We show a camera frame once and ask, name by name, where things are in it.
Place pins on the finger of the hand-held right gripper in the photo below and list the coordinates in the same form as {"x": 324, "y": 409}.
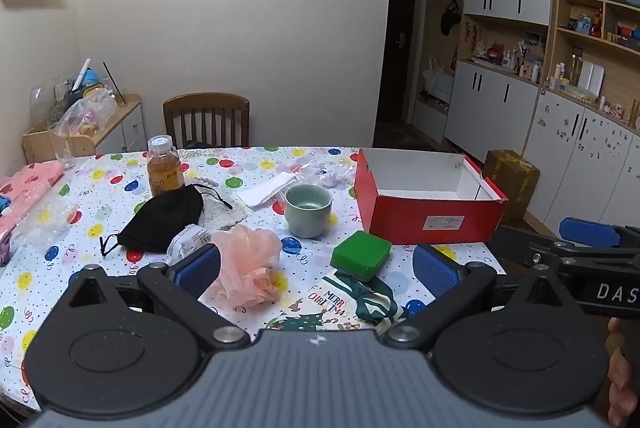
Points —
{"x": 590, "y": 231}
{"x": 520, "y": 243}

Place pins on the white paper bag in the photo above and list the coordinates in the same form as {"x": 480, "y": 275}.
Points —
{"x": 439, "y": 83}

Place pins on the balloon print tablecloth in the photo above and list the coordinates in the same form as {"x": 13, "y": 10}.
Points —
{"x": 75, "y": 208}

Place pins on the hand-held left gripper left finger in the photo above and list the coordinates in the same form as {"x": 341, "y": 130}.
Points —
{"x": 200, "y": 265}

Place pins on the clear glass tumbler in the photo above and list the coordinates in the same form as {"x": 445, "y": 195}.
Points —
{"x": 62, "y": 148}

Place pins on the clear plastic bag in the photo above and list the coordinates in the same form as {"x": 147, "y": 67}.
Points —
{"x": 87, "y": 113}

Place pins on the pink heart print cloth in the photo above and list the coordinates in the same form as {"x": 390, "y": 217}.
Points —
{"x": 30, "y": 180}

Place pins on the dark door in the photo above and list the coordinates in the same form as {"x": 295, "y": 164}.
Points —
{"x": 402, "y": 38}

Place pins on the white wooden cabinet unit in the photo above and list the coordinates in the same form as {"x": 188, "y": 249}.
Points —
{"x": 500, "y": 108}

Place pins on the pink bath loofah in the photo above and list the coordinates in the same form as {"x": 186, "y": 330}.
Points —
{"x": 245, "y": 258}

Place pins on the brown cardboard box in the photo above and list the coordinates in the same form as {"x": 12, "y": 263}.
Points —
{"x": 510, "y": 183}

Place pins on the white paper tissue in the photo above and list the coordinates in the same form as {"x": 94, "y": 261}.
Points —
{"x": 265, "y": 193}

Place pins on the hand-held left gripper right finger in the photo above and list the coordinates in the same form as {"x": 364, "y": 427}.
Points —
{"x": 435, "y": 270}

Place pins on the christmas print gift bag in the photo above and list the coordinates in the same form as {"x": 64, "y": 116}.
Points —
{"x": 335, "y": 305}

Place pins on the grey knitted cloth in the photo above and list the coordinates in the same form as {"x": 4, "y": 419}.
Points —
{"x": 220, "y": 215}

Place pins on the red cardboard box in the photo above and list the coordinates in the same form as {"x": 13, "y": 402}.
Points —
{"x": 400, "y": 218}

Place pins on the clear bubble wrap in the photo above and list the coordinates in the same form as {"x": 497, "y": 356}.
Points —
{"x": 332, "y": 175}

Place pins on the brown wooden chair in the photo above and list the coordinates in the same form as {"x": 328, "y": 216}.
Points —
{"x": 205, "y": 118}

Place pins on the person's right hand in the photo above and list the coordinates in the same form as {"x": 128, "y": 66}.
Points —
{"x": 621, "y": 373}

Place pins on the pale green ceramic cup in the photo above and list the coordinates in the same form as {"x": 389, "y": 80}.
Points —
{"x": 307, "y": 215}

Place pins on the green sponge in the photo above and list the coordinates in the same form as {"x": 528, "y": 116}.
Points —
{"x": 361, "y": 253}

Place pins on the white plastic packet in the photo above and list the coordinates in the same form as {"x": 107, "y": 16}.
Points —
{"x": 187, "y": 239}

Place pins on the wooden side cabinet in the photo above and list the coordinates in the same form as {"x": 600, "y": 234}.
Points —
{"x": 120, "y": 128}

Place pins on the black face mask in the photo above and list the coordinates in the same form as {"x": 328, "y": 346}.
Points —
{"x": 160, "y": 218}

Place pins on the amber drink bottle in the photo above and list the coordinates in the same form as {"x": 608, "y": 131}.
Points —
{"x": 165, "y": 173}

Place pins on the black hanging bag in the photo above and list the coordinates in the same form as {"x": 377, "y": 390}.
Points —
{"x": 450, "y": 18}

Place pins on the clear glass vase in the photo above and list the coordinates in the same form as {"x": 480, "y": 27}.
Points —
{"x": 41, "y": 108}

